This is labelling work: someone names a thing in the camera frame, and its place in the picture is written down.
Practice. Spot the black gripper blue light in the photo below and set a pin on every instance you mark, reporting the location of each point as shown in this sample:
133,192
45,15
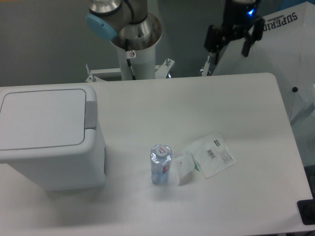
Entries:
239,16

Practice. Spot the white plastic trash can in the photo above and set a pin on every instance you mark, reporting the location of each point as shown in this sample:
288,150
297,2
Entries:
52,136

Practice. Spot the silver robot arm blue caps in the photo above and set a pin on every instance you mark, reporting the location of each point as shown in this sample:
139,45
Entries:
128,25

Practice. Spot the white umbrella with lettering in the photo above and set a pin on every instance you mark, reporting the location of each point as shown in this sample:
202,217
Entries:
286,50

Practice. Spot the white printed plastic pouch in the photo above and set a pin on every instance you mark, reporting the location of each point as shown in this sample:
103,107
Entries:
211,154

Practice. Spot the small clear plastic bag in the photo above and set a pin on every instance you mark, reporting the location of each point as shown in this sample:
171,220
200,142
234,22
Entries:
185,165

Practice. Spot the clear plastic water bottle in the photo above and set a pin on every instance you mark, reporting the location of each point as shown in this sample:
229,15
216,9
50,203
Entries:
161,158

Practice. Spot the black device at table edge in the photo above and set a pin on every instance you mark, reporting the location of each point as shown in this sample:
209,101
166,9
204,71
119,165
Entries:
307,211

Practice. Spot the silver table clamp bracket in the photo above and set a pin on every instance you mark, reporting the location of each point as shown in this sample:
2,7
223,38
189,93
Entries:
204,71

